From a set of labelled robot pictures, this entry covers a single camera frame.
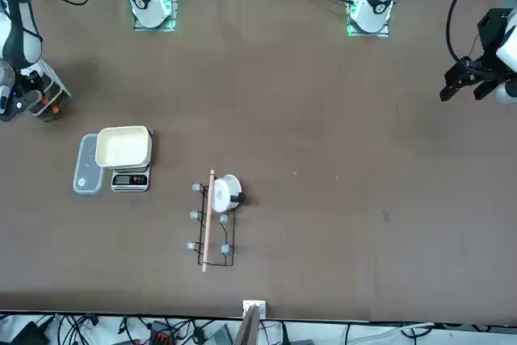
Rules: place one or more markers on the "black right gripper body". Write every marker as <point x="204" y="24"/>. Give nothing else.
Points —
<point x="22" y="104"/>

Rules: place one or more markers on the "clear plastic lid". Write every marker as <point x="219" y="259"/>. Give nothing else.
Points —
<point x="85" y="167"/>

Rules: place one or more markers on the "cream rectangular container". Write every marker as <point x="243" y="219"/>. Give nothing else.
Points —
<point x="121" y="147"/>

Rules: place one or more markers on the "black power adapter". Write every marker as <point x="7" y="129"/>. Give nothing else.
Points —
<point x="28" y="333"/>

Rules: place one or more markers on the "upright frame pole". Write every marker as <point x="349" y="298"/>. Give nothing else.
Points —
<point x="248" y="329"/>

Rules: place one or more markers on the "red and black connector box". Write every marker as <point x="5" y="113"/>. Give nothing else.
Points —
<point x="160" y="332"/>

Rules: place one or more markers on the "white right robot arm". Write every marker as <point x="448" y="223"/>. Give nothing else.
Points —
<point x="147" y="1"/>

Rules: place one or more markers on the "silver table edge bracket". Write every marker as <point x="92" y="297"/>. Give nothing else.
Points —
<point x="262" y="305"/>

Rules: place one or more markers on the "silver digital kitchen scale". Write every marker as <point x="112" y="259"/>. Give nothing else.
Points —
<point x="129" y="179"/>

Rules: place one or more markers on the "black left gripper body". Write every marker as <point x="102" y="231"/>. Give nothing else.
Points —
<point x="494" y="26"/>

